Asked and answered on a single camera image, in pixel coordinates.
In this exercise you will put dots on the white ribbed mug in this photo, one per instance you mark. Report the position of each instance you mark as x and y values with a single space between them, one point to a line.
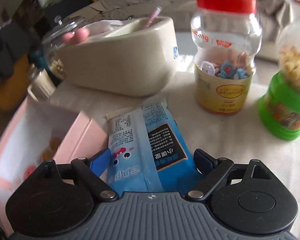
41 87

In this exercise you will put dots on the pink pen in tub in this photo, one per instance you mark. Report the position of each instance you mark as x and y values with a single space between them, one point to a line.
153 16

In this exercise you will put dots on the red-lid clear plastic jar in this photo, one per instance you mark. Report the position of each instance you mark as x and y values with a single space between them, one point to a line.
228 36

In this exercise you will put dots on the green candy dispenser toy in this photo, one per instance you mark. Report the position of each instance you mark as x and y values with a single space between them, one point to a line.
279 108

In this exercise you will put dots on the yellow chair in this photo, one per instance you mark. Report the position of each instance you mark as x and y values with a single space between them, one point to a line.
14 89

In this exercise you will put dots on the pink open storage box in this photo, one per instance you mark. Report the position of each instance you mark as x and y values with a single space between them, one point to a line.
33 129

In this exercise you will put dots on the glass jar with nuts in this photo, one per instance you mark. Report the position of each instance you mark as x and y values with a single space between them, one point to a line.
53 40

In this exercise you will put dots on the blue snack packet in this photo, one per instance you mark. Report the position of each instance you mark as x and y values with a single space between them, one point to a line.
148 152

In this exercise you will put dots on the white tablecloth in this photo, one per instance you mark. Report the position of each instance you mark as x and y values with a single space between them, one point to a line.
240 137

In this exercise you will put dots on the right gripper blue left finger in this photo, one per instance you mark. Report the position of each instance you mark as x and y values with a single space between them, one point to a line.
88 172

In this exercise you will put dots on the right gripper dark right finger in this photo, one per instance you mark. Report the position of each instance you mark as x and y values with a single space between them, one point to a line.
214 172

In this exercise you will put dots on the pink egg-shaped toy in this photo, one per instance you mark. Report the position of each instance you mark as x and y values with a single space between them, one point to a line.
76 37

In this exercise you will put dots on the beige oval organizer tub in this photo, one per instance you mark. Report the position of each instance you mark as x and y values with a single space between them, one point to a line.
130 60

